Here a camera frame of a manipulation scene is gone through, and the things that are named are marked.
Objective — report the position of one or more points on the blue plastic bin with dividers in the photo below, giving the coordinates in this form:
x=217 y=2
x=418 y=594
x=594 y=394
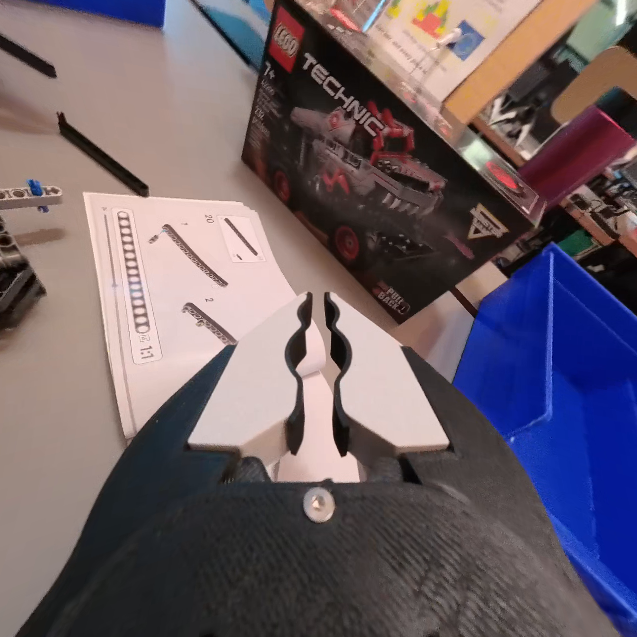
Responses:
x=537 y=348

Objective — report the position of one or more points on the grey beam with blue pin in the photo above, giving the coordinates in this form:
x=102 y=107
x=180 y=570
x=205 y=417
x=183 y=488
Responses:
x=15 y=195

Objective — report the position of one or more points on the black and grey brick assembly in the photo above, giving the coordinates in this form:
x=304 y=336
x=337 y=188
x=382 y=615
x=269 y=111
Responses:
x=17 y=288

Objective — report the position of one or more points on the purple metal tumbler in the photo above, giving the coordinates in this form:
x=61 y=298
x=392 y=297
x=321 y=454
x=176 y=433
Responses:
x=587 y=144

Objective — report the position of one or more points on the brown chair back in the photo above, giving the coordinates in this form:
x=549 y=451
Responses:
x=597 y=84

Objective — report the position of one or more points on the grey desk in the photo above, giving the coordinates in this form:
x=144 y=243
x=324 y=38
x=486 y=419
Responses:
x=74 y=398

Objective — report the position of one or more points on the white printed poster sheet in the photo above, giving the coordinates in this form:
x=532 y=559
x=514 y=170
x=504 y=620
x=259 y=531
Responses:
x=497 y=25

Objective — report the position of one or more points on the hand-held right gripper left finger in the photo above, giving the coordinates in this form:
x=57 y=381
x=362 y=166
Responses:
x=239 y=398

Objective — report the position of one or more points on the blue printed box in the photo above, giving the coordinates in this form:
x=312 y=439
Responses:
x=234 y=25

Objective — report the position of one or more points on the white instruction booklet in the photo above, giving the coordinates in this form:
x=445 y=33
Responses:
x=174 y=308

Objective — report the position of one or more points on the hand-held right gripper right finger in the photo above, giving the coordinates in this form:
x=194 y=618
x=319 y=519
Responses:
x=393 y=398

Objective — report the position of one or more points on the black toy truck set box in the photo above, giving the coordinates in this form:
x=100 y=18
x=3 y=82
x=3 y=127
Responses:
x=348 y=174

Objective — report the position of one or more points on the brown cardboard board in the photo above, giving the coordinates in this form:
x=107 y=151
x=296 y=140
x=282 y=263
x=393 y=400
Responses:
x=522 y=74

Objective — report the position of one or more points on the long black building beam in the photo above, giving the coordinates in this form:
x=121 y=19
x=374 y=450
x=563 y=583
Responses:
x=99 y=155
x=30 y=55

